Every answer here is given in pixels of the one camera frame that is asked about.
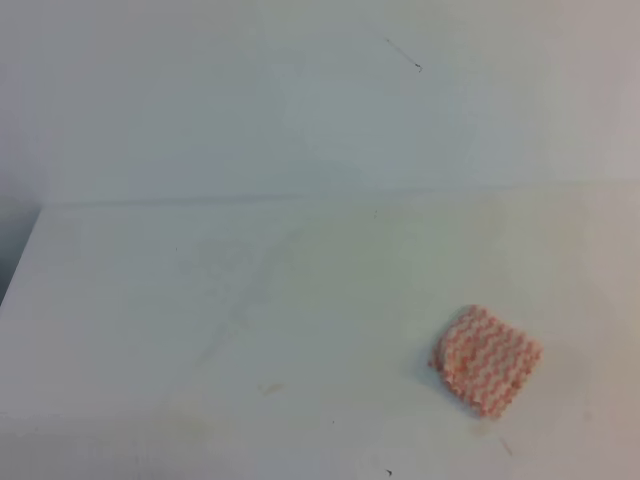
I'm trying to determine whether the pink white striped rag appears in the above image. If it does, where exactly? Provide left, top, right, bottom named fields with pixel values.
left=428, top=305, right=543, bottom=420

